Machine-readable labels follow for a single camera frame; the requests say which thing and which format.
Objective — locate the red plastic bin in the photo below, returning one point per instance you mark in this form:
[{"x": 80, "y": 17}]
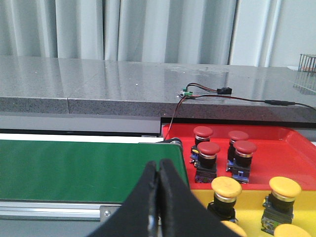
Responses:
[{"x": 280, "y": 152}]

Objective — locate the aluminium conveyor side rail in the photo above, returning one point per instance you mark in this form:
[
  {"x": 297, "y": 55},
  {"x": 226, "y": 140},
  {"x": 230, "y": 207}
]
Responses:
[{"x": 44, "y": 210}]

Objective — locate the small green circuit board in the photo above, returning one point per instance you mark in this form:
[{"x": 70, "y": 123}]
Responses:
[{"x": 185, "y": 93}]

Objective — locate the metal wire rack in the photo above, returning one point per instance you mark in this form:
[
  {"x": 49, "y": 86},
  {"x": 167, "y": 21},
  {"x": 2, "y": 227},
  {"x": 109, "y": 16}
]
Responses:
[{"x": 307, "y": 63}]

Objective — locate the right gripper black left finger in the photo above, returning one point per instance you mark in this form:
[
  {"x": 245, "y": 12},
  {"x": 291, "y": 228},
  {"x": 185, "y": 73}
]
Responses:
[{"x": 138, "y": 215}]

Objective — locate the black inline cable connector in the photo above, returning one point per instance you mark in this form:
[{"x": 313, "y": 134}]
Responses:
[{"x": 279, "y": 102}]

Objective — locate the yellow plastic tray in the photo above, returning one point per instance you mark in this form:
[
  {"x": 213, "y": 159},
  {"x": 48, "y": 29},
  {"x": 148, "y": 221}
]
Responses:
[{"x": 249, "y": 210}]

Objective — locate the grey curtain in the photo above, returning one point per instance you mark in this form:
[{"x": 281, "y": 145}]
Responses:
[{"x": 170, "y": 31}]

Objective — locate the yellow mushroom push button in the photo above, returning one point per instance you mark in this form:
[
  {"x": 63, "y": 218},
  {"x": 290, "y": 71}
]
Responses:
[
  {"x": 290, "y": 230},
  {"x": 278, "y": 205},
  {"x": 226, "y": 190},
  {"x": 235, "y": 228}
]

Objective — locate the grey stone counter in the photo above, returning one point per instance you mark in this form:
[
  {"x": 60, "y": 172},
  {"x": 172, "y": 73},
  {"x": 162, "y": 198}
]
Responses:
[{"x": 95, "y": 87}]

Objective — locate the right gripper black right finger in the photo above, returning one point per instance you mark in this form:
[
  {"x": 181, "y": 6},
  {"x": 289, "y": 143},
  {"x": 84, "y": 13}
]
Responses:
[{"x": 182, "y": 215}]

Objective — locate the green conveyor belt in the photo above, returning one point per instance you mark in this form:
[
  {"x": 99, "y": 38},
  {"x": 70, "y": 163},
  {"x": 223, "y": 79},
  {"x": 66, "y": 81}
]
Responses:
[{"x": 78, "y": 171}]

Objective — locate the conveyor end roller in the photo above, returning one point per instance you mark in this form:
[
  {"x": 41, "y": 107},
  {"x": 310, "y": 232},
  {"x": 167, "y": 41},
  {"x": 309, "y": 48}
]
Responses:
[{"x": 174, "y": 141}]

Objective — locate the small black sensor module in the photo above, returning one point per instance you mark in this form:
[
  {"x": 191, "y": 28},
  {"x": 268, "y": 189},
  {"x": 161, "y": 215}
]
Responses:
[{"x": 224, "y": 91}]

